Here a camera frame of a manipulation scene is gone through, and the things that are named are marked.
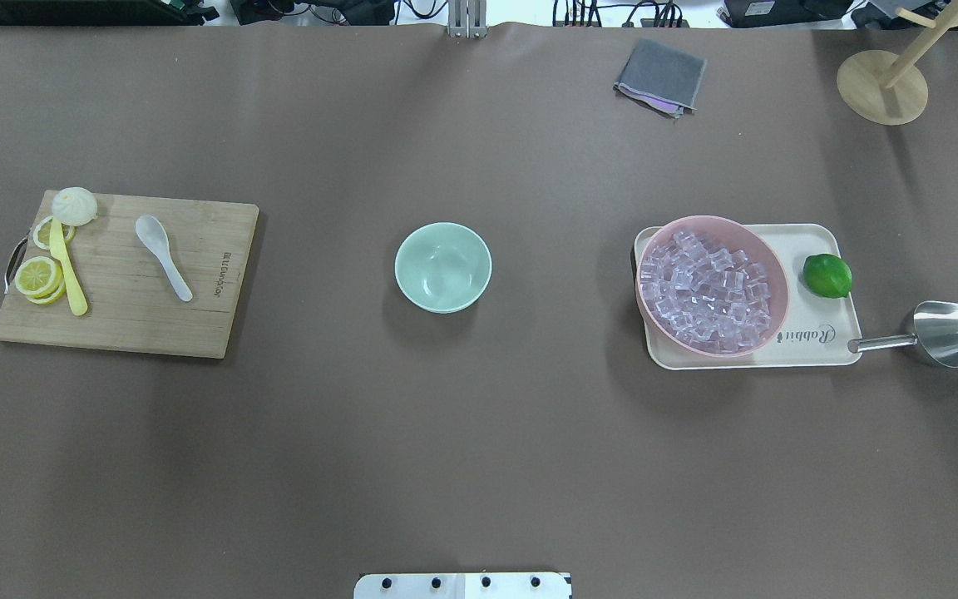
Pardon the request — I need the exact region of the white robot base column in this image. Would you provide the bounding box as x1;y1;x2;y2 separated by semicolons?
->
353;572;574;598

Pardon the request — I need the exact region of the green bowl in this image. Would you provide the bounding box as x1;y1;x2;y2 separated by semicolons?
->
394;221;493;314

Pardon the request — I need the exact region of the pink bowl of ice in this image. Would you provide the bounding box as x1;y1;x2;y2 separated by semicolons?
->
635;215;788;358

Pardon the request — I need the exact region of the metal ice scoop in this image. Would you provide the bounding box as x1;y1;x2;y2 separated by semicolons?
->
847;300;958;369

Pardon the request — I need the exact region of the grey folded cloth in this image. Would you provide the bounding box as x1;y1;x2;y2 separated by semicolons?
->
613;39;708;118

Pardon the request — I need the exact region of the cream serving tray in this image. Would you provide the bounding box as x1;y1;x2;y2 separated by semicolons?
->
644;223;862;370

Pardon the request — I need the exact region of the bamboo cutting board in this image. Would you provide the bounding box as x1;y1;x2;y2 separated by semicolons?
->
0;194;259;358

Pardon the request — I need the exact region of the green lime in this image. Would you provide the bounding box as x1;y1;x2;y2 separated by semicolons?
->
802;253;854;299

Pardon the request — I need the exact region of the white bun toy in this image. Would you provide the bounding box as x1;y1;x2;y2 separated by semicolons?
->
51;186;99;227

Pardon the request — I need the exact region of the lemon slice upper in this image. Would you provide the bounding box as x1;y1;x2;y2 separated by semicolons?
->
12;255;65;304

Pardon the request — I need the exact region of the lemon slice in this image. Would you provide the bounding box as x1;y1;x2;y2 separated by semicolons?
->
32;215;76;251
12;255;65;304

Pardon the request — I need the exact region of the lemon slice lower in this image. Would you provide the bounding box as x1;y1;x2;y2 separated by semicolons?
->
32;215;76;251

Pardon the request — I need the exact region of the wooden mug tree stand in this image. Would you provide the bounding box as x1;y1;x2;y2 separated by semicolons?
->
836;1;958;126

